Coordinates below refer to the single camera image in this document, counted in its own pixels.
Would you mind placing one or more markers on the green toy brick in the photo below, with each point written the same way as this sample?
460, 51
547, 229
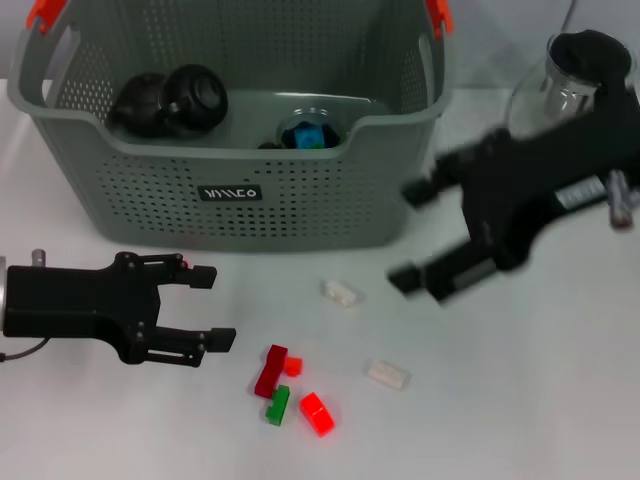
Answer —
277, 406

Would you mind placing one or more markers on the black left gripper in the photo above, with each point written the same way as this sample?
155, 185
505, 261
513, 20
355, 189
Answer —
80, 302

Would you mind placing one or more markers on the glass teacup black sleeve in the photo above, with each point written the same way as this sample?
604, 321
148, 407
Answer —
195, 100
310, 117

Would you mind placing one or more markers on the grey perforated storage basket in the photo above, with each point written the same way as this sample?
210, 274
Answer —
300, 200

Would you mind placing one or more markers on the orange red slope brick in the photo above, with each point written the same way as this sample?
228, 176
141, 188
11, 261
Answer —
317, 415

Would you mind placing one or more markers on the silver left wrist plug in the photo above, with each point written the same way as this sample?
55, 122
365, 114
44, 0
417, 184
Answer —
38, 258

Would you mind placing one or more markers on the white toy plate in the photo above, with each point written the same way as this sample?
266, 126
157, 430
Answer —
387, 374

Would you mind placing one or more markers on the black clay teapot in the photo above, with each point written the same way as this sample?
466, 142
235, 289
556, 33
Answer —
140, 105

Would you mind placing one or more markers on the white long toy brick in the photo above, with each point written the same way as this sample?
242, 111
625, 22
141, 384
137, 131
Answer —
342, 294

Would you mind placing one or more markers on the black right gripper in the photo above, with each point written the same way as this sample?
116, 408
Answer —
525, 175

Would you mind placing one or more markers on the dark red long brick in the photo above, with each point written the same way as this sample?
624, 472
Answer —
270, 372

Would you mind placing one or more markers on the blue square toy plate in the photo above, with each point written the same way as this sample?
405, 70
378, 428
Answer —
305, 137

